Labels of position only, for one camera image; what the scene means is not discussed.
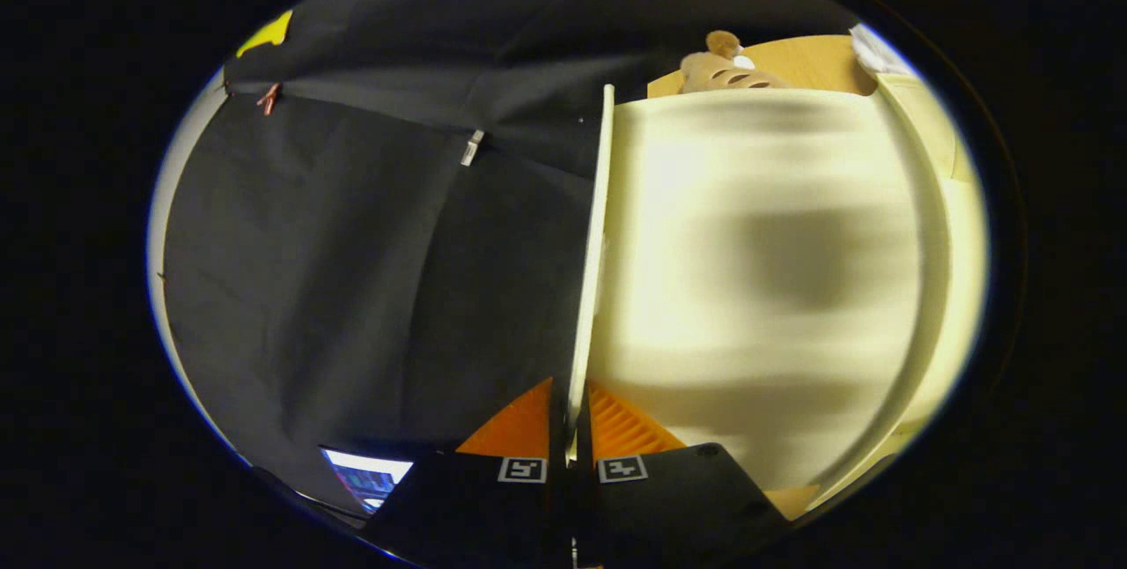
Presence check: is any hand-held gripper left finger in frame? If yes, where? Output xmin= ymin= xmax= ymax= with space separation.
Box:
xmin=361 ymin=377 xmax=573 ymax=569

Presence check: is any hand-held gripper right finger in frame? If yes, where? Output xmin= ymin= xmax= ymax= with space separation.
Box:
xmin=574 ymin=381 xmax=791 ymax=569

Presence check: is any grey fabric storage box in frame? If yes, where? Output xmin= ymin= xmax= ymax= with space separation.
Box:
xmin=566 ymin=76 xmax=989 ymax=521

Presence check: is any black backdrop cloth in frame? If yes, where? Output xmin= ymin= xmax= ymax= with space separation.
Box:
xmin=163 ymin=0 xmax=864 ymax=517

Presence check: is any brown striped plush toy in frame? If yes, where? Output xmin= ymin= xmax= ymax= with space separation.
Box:
xmin=678 ymin=30 xmax=793 ymax=94

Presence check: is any white plush toy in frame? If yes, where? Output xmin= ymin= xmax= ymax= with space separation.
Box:
xmin=848 ymin=23 xmax=921 ymax=78

